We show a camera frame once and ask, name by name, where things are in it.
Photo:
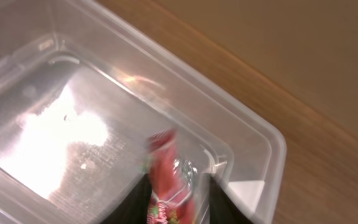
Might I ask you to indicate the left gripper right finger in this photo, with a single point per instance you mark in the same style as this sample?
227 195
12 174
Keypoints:
221 208

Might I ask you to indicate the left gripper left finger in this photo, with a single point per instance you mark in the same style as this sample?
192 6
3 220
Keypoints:
134 206

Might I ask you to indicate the red snack wrapper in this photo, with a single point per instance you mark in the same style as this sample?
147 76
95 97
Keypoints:
172 199

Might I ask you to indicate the clear plastic bin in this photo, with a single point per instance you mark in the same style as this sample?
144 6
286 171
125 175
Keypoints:
81 91

